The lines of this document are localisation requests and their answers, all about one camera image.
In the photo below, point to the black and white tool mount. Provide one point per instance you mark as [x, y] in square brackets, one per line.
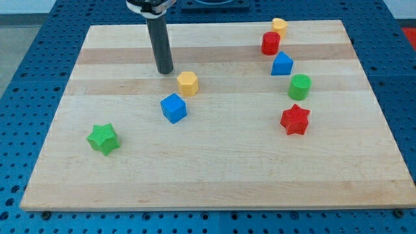
[150, 9]

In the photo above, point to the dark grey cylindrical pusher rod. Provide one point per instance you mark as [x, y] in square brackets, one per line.
[160, 44]

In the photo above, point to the yellow hexagon block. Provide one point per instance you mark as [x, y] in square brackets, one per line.
[187, 83]

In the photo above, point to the blue cube block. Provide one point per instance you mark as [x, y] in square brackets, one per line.
[174, 108]

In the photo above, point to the red cylinder block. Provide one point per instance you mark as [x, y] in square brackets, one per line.
[270, 43]

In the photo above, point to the yellow heart block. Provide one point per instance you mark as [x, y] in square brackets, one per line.
[279, 26]

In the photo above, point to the green star block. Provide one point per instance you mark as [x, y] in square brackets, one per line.
[103, 138]

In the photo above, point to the light wooden board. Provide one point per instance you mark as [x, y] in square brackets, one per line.
[230, 152]

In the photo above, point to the blue triangle block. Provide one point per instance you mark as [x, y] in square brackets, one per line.
[282, 64]

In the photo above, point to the green cylinder block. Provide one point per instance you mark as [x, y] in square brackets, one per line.
[299, 87]

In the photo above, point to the red star block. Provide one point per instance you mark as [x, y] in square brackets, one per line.
[295, 120]

